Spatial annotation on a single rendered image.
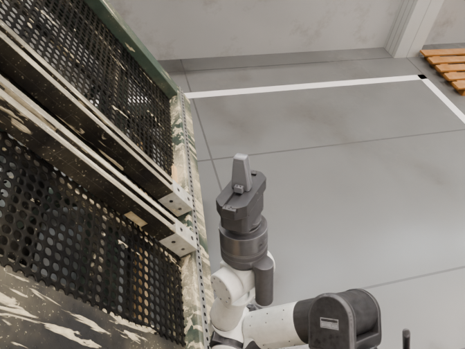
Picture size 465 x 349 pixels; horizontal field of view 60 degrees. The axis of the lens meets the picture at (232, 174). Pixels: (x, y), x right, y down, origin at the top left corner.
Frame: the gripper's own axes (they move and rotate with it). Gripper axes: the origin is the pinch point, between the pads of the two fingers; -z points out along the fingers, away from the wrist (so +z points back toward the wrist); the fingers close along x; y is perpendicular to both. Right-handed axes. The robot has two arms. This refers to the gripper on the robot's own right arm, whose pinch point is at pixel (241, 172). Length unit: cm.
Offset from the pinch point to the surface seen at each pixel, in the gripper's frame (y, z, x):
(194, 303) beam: 26, 65, -19
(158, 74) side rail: 87, 23, -102
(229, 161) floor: 91, 114, -181
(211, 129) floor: 118, 104, -206
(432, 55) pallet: -36, 90, -419
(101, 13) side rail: 98, -6, -85
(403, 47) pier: -7, 81, -410
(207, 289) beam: 27, 69, -29
